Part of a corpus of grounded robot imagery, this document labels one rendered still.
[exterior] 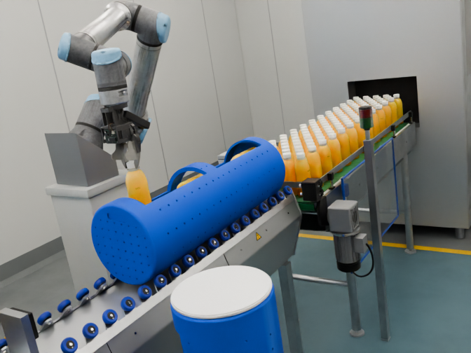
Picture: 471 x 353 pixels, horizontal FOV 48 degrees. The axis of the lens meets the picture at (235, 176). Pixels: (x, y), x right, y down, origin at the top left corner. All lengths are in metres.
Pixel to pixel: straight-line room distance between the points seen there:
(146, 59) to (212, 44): 4.40
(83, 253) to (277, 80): 4.78
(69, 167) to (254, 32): 4.84
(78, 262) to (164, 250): 1.17
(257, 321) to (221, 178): 0.73
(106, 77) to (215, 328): 0.80
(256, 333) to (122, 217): 0.59
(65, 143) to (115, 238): 0.96
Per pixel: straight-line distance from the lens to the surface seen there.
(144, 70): 2.42
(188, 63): 6.36
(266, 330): 1.42
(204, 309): 1.37
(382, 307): 2.94
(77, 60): 1.81
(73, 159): 2.60
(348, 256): 2.53
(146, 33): 2.32
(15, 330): 1.54
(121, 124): 1.69
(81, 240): 2.72
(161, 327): 1.74
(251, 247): 2.12
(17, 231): 4.85
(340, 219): 2.45
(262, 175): 2.15
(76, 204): 2.64
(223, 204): 1.92
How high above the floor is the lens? 1.70
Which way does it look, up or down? 15 degrees down
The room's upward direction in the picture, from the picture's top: 9 degrees counter-clockwise
